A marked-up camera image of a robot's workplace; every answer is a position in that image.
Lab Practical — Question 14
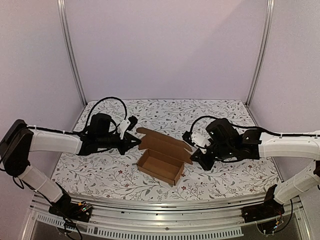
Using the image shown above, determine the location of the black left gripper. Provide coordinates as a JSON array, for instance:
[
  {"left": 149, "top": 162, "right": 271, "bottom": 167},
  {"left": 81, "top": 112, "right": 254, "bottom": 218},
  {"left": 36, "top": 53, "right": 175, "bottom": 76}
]
[{"left": 97, "top": 132, "right": 141, "bottom": 156}]

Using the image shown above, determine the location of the brown cardboard box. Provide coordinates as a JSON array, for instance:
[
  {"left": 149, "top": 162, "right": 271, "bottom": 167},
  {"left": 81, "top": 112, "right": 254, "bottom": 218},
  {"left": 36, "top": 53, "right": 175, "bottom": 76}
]
[{"left": 136, "top": 127, "right": 193, "bottom": 186}]

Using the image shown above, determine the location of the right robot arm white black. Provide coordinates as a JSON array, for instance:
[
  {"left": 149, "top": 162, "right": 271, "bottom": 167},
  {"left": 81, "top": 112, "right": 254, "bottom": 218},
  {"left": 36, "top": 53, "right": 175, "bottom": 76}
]
[{"left": 182, "top": 117, "right": 320, "bottom": 218}]

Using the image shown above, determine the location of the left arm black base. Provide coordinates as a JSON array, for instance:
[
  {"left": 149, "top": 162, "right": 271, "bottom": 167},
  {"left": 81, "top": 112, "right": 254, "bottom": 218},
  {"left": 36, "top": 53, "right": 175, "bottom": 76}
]
[{"left": 48, "top": 183, "right": 93, "bottom": 223}]

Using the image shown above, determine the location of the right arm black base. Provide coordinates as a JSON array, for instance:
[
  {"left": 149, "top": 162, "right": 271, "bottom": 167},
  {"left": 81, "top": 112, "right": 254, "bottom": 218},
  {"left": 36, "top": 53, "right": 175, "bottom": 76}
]
[{"left": 241, "top": 184, "right": 285, "bottom": 235}]

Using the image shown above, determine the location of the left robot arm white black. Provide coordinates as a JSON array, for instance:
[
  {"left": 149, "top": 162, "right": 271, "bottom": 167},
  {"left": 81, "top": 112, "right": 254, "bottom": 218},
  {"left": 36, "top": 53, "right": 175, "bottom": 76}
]
[{"left": 0, "top": 113, "right": 141, "bottom": 217}]

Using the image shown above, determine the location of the floral patterned table mat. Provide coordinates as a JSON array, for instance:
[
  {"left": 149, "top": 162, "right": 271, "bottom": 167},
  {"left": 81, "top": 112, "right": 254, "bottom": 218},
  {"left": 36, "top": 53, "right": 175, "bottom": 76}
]
[{"left": 51, "top": 99, "right": 280, "bottom": 202}]

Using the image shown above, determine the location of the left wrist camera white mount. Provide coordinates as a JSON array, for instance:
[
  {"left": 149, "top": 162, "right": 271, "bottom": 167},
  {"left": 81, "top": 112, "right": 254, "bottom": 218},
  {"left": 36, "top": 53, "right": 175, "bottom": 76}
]
[{"left": 116, "top": 116, "right": 138, "bottom": 140}]

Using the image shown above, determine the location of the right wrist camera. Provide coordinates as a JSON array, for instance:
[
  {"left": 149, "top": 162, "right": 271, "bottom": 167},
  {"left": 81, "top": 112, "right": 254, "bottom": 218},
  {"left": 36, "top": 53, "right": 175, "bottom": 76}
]
[{"left": 182, "top": 131, "right": 211, "bottom": 149}]

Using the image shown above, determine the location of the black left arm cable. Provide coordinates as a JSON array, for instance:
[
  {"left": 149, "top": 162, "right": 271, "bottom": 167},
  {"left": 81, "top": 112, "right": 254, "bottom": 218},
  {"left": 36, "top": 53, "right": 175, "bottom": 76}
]
[{"left": 83, "top": 96, "right": 128, "bottom": 133}]

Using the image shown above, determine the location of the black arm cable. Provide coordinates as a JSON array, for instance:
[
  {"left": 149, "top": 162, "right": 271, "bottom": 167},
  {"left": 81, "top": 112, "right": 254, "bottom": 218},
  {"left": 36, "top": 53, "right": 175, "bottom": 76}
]
[
  {"left": 189, "top": 115, "right": 320, "bottom": 138},
  {"left": 83, "top": 96, "right": 128, "bottom": 133}
]

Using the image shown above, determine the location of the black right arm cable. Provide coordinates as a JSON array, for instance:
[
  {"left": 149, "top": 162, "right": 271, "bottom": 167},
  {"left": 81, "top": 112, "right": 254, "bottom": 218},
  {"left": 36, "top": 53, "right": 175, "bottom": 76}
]
[{"left": 189, "top": 115, "right": 320, "bottom": 138}]

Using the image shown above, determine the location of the aluminium front rail frame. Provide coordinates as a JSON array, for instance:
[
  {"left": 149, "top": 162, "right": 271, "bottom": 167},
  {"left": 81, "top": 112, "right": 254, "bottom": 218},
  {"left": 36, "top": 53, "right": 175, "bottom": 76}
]
[{"left": 19, "top": 192, "right": 313, "bottom": 240}]

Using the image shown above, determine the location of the right aluminium corner post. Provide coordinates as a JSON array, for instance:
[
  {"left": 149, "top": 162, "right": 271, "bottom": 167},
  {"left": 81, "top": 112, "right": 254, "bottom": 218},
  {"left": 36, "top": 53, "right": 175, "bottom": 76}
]
[{"left": 245, "top": 0, "right": 275, "bottom": 108}]

